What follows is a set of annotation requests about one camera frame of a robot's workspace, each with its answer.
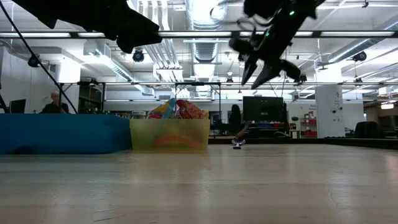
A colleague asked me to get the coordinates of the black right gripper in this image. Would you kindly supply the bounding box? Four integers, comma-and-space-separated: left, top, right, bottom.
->
241, 0, 326, 91

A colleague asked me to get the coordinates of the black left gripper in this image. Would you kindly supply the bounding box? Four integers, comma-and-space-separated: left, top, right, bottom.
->
12, 0, 164, 55

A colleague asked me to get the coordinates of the red snack packet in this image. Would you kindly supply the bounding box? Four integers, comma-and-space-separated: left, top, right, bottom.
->
175, 98, 208, 120

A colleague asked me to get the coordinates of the ramen noodle packet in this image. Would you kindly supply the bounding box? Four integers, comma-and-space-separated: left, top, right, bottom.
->
146, 96, 180, 120

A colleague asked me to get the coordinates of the person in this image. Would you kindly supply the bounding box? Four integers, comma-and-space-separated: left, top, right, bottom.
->
39, 91, 70, 114
228, 104, 243, 126

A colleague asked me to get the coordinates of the white pillar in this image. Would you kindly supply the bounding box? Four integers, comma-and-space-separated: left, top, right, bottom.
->
315, 84, 344, 139

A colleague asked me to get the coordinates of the yellow plastic bin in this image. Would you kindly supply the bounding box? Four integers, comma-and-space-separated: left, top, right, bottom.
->
129, 118, 211, 152

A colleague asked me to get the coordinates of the black office chair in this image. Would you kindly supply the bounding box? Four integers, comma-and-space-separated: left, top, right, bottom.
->
353, 121, 386, 139

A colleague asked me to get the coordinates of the dark teal plastic bin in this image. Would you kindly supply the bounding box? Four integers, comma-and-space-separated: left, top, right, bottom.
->
0, 113, 132, 156

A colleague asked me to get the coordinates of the small black monitor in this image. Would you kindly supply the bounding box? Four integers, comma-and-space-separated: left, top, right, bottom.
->
8, 98, 27, 114

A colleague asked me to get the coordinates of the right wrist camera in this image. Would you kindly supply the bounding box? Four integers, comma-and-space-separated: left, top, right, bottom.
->
228, 36, 255, 54

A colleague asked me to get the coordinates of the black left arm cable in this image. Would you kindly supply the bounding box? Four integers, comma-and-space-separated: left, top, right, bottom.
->
0, 0, 79, 114

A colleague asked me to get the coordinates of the black table frame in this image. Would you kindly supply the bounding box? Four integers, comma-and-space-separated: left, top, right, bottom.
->
208, 137, 398, 150

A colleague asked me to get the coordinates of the black curved hose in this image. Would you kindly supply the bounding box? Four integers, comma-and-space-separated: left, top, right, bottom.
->
0, 93, 10, 114

